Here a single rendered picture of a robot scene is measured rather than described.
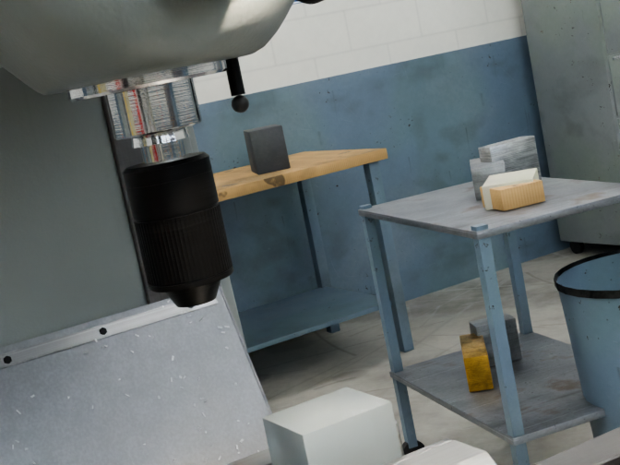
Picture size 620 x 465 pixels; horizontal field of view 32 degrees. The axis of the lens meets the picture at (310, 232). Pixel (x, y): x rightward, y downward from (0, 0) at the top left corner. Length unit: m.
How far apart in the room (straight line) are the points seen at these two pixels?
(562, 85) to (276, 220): 1.66
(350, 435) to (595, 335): 2.18
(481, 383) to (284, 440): 2.50
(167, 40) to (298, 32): 4.89
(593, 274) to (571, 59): 2.78
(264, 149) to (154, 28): 4.04
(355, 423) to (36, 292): 0.41
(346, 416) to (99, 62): 0.25
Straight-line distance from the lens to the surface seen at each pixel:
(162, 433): 0.96
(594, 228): 5.89
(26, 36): 0.52
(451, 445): 0.65
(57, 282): 0.97
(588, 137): 5.77
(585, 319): 2.79
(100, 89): 0.56
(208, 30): 0.52
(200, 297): 0.59
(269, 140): 4.54
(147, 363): 0.97
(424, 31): 5.77
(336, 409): 0.65
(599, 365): 2.82
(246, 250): 5.23
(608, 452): 0.90
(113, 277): 0.98
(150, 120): 0.57
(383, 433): 0.64
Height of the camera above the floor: 1.30
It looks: 9 degrees down
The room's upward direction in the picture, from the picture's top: 11 degrees counter-clockwise
